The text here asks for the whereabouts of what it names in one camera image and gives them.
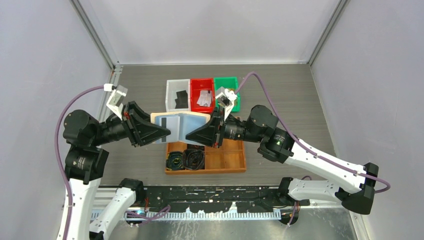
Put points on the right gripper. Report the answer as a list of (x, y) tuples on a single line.
[(209, 133)]

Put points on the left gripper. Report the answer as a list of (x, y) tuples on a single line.
[(147, 128)]

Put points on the white card with magnetic stripe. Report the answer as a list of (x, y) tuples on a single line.
[(172, 123)]

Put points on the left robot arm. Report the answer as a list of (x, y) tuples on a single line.
[(85, 164)]

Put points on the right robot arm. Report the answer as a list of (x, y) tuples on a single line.
[(351, 185)]

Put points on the white card in red bin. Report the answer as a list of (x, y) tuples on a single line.
[(205, 98)]

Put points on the black card in white bin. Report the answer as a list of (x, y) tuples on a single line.
[(181, 101)]

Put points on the rolled black belt middle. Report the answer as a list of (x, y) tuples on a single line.
[(195, 147)]

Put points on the large rolled black belt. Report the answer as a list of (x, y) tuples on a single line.
[(193, 159)]

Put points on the wooden compartment tray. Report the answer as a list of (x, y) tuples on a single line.
[(229, 158)]

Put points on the rolled belt bottom left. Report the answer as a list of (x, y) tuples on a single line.
[(174, 161)]

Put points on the red plastic bin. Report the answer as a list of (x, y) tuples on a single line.
[(197, 84)]

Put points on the white plastic bin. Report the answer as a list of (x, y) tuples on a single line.
[(172, 86)]

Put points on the green plastic bin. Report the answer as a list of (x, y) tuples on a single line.
[(232, 84)]

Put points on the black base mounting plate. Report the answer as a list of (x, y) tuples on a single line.
[(212, 199)]

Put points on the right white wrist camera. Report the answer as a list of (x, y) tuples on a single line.
[(226, 98)]

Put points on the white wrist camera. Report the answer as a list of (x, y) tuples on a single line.
[(226, 98), (116, 98)]

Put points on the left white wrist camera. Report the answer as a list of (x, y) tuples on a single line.
[(116, 98)]

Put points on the aluminium front rail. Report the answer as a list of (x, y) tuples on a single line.
[(137, 215)]

